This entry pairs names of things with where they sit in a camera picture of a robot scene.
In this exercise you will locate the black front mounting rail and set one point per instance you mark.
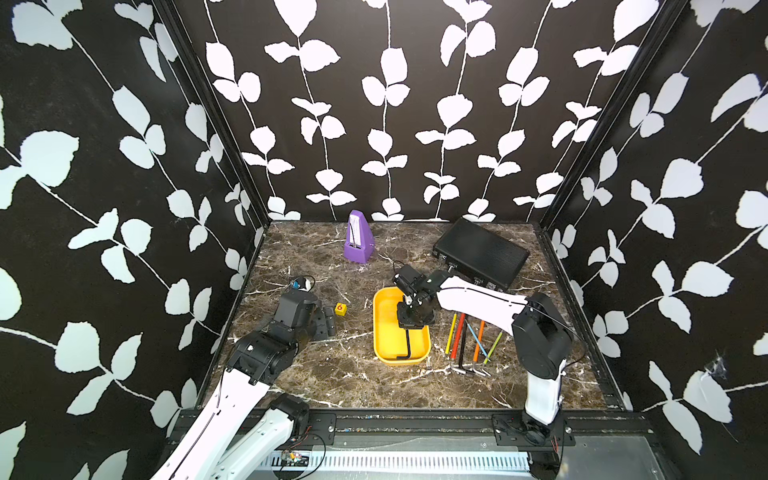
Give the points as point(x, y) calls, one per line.
point(503, 426)

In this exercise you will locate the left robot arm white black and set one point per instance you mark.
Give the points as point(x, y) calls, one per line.
point(209, 449)

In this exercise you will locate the black hex key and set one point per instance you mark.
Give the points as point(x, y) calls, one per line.
point(416, 347)

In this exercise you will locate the orange hex key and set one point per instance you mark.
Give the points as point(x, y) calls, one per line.
point(479, 347)

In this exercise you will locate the yellow hex key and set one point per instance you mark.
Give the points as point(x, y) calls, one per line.
point(449, 341)

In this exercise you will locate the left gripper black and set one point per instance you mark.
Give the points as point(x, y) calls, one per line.
point(325, 319)

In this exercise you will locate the yellow plastic storage tray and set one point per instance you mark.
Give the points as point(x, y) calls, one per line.
point(388, 337)

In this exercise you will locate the perforated metal strip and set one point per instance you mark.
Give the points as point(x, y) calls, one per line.
point(419, 462)

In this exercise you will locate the purple metronome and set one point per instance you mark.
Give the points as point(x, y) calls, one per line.
point(359, 244)

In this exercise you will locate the black briefcase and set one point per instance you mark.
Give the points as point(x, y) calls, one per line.
point(480, 255)

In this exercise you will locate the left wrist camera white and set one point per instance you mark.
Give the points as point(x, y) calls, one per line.
point(303, 283)

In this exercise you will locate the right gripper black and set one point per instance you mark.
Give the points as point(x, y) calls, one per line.
point(404, 323)

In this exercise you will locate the dark long hex key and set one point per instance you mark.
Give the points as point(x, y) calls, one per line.
point(460, 368)

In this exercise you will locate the red hex key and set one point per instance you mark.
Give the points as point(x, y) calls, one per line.
point(458, 340)

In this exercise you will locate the blue hex key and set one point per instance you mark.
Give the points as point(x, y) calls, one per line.
point(473, 370)

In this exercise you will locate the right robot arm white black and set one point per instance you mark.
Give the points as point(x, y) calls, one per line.
point(543, 340)

